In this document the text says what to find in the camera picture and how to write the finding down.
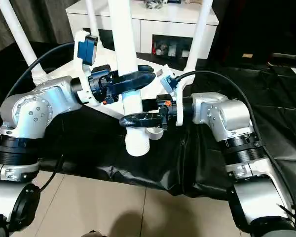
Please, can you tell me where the white sideboard cabinet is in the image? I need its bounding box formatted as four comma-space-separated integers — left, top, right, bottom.
66, 0, 220, 60

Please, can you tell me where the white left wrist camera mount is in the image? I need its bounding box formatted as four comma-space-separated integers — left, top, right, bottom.
73, 30, 107, 107

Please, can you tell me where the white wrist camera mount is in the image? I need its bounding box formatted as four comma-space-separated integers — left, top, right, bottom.
73, 30, 107, 107
159, 63, 185, 127

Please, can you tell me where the bag of black items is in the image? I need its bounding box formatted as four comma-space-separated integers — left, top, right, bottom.
145, 0, 169, 10

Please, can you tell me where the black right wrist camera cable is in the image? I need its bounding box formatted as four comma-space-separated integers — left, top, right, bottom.
174, 71, 296, 224

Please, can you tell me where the white plastic table top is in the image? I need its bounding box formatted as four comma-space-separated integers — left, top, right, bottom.
45, 44, 196, 142

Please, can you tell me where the white plastic table leg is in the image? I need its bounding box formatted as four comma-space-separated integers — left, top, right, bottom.
183, 0, 215, 75
84, 0, 100, 38
107, 0, 151, 158
0, 0, 49, 86

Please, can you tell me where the black plastic mat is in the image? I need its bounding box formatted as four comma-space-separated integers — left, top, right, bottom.
0, 41, 296, 198

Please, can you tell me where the dark grey curtain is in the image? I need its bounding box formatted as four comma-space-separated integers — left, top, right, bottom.
0, 0, 76, 57

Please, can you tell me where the black low cabinet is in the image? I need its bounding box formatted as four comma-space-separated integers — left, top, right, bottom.
207, 0, 296, 69

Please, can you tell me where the black left wrist camera cable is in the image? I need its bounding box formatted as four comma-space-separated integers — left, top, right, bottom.
0, 41, 76, 135

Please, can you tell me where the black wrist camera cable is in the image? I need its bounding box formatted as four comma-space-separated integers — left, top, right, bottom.
174, 71, 296, 224
0, 41, 76, 135

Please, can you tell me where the red and white container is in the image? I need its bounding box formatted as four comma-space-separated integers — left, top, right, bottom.
152, 42, 164, 56

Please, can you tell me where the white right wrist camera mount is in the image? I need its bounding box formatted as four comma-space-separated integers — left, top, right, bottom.
159, 63, 185, 127

